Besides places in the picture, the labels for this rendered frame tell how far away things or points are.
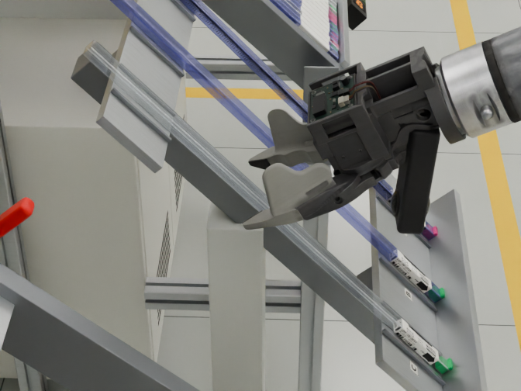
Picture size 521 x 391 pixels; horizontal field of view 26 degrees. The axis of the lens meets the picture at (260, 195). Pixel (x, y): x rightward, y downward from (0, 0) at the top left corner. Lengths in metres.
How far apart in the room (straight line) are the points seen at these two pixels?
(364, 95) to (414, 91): 0.04
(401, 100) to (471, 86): 0.06
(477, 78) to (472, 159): 1.82
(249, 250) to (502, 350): 1.15
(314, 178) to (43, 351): 0.28
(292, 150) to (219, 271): 0.21
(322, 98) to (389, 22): 2.35
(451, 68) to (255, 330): 0.45
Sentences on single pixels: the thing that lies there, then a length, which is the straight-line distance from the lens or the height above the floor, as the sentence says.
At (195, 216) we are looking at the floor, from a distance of 2.55.
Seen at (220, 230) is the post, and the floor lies 0.83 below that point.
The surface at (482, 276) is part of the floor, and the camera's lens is 2.44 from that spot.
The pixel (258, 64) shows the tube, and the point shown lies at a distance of 1.22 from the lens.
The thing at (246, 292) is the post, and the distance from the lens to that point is 1.24.
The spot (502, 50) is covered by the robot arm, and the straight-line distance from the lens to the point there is 0.96.
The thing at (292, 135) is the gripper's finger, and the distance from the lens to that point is 1.06.
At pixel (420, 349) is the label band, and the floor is 0.76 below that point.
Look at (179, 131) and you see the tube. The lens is 1.01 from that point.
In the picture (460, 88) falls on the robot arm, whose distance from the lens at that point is 0.96.
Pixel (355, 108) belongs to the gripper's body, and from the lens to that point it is 0.96.
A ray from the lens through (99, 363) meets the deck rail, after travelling 0.95.
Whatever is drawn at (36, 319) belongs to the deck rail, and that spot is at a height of 0.95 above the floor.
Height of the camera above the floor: 1.58
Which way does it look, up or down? 37 degrees down
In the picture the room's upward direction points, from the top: straight up
